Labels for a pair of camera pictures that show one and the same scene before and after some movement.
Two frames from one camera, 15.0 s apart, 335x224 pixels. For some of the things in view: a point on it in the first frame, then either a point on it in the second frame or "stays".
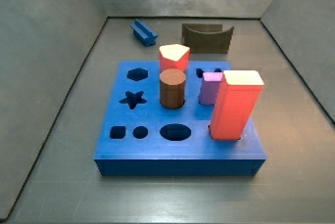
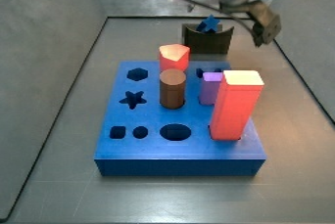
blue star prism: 144,34 to 208,24
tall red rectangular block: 239,97 stays
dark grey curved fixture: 207,38 stays
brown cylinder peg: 173,88 stays
